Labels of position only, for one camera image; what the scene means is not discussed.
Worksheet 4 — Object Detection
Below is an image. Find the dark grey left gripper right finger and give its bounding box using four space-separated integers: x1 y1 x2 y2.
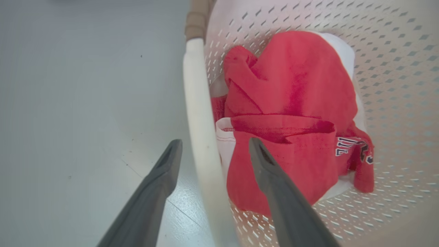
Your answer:
248 137 341 247

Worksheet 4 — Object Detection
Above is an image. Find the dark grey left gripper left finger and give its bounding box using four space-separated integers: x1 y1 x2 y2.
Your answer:
96 139 183 247

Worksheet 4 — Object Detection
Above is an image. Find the white perforated plastic laundry basket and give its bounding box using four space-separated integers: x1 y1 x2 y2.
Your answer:
182 0 439 247

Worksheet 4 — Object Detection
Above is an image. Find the red garment with printed letters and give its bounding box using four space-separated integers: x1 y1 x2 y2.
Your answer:
211 30 375 217

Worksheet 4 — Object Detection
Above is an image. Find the white garment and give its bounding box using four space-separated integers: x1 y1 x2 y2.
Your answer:
210 32 367 203

